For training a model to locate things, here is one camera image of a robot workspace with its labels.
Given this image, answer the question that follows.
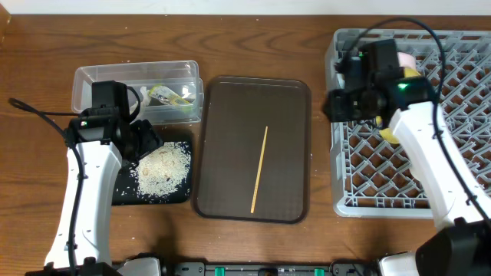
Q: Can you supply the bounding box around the wooden chopstick left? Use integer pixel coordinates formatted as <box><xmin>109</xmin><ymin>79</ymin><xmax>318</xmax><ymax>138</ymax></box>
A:
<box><xmin>250</xmin><ymin>126</ymin><xmax>269</xmax><ymax>214</ymax></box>

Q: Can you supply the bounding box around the white tissue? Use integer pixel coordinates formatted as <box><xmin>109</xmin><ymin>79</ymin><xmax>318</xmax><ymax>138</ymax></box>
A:
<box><xmin>140</xmin><ymin>86</ymin><xmax>151</xmax><ymax>107</ymax></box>

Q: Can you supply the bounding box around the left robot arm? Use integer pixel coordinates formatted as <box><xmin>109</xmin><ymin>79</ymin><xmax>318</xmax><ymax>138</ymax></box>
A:
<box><xmin>38</xmin><ymin>80</ymin><xmax>163</xmax><ymax>275</ymax></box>

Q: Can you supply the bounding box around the dark brown serving tray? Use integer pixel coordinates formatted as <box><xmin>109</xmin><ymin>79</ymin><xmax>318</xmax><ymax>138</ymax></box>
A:
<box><xmin>192</xmin><ymin>76</ymin><xmax>311</xmax><ymax>224</ymax></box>

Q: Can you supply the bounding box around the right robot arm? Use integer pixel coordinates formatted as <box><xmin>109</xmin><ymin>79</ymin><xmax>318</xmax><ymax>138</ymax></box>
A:
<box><xmin>323</xmin><ymin>39</ymin><xmax>490</xmax><ymax>275</ymax></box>

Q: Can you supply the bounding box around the green snack wrapper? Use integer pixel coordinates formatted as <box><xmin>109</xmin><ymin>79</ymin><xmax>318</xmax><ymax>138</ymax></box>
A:
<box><xmin>149</xmin><ymin>85</ymin><xmax>189</xmax><ymax>106</ymax></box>

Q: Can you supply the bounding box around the grey dishwasher rack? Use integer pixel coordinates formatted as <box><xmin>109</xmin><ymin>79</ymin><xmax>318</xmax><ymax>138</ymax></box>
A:
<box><xmin>325</xmin><ymin>28</ymin><xmax>490</xmax><ymax>219</ymax></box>

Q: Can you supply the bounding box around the clear plastic bin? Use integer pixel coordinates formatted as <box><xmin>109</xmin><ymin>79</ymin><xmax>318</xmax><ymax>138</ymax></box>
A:
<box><xmin>71</xmin><ymin>60</ymin><xmax>204</xmax><ymax>125</ymax></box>

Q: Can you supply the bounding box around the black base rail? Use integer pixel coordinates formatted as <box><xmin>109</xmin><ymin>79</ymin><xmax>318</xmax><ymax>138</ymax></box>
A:
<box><xmin>163</xmin><ymin>261</ymin><xmax>379</xmax><ymax>276</ymax></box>

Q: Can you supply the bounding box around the white bowl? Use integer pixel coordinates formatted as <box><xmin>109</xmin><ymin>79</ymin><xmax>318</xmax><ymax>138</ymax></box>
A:
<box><xmin>397</xmin><ymin>52</ymin><xmax>417</xmax><ymax>70</ymax></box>

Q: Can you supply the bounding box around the yellow round plate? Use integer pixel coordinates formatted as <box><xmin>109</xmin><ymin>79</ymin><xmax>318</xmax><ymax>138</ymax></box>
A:
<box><xmin>375</xmin><ymin>67</ymin><xmax>420</xmax><ymax>144</ymax></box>

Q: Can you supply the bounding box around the black plastic tray bin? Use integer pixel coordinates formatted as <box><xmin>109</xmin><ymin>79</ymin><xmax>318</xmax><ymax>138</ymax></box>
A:
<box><xmin>112</xmin><ymin>130</ymin><xmax>193</xmax><ymax>205</ymax></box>

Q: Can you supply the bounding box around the pile of white rice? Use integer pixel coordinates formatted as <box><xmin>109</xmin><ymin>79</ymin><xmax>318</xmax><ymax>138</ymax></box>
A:
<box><xmin>130</xmin><ymin>141</ymin><xmax>192</xmax><ymax>201</ymax></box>

